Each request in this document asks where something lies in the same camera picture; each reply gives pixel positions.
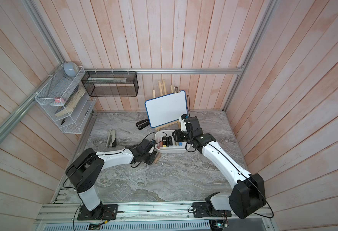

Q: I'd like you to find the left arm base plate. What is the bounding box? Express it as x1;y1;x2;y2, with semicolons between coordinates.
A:
77;204;119;221

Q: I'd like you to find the black stapler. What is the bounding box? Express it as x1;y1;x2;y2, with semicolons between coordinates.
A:
136;118;150;130

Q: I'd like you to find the beige lipstick tube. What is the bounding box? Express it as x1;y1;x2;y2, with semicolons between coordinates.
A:
154;153;161;164

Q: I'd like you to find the blue framed whiteboard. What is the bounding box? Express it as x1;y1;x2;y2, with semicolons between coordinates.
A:
145;90;188;128

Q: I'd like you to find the black gold square lipstick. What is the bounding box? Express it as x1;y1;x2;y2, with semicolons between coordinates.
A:
162;136;167;147

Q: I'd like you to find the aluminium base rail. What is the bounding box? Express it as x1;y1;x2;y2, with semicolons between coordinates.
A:
34;198;274;225

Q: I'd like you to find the pink gloss silver cap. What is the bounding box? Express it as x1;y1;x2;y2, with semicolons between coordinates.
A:
159;138;163;148

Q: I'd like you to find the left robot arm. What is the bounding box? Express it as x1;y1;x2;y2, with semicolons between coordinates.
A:
66;139;157;213

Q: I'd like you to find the white plastic storage box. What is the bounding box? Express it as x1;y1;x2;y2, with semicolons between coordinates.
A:
154;130;193;154

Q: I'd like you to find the black mesh wall basket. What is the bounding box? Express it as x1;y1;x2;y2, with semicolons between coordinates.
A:
82;70;139;97

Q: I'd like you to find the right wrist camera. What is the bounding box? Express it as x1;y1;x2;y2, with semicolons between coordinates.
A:
179;114;190;131

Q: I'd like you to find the black round lipstick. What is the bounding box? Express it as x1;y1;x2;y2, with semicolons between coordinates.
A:
169;136;173;146

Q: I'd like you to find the pale pink lip gloss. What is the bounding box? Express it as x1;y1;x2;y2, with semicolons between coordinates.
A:
156;138;160;149

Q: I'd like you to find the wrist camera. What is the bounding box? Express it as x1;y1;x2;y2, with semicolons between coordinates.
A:
148;140;156;152
179;114;190;131

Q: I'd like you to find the white wire wall shelf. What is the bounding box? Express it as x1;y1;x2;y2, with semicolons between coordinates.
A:
35;65;96;134

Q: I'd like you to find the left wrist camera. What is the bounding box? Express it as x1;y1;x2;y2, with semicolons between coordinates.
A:
148;140;156;152

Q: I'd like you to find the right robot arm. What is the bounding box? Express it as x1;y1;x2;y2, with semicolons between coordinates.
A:
172;114;267;219

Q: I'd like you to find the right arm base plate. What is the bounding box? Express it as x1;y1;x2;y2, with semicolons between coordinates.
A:
192;202;231;218

